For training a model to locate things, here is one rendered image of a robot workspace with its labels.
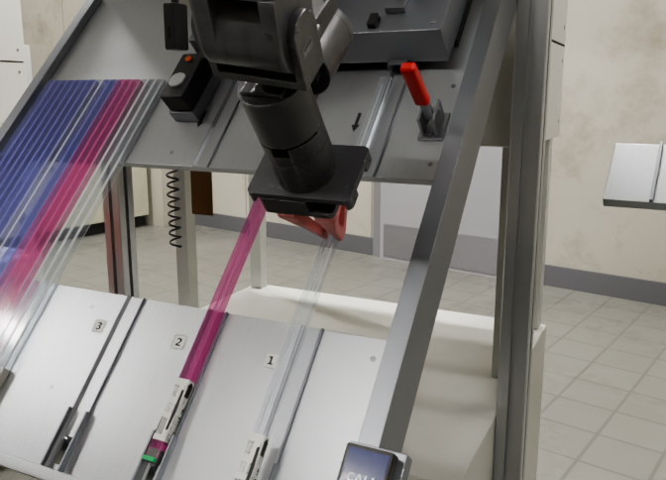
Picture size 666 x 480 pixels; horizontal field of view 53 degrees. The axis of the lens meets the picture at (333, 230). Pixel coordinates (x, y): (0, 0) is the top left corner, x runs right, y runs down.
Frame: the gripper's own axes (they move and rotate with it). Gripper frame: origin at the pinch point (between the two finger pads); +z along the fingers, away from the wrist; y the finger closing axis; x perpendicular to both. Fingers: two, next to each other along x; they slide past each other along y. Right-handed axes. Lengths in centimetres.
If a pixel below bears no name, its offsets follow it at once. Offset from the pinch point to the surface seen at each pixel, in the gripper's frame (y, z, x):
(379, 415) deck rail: -9.5, 1.7, 17.1
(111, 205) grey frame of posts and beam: 60, 30, -21
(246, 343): 6.0, 3.3, 12.4
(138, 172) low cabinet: 335, 295, -241
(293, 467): -2.9, 3.8, 22.5
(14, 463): 24.8, 3.6, 28.9
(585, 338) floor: -18, 237, -120
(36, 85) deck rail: 57, 2, -22
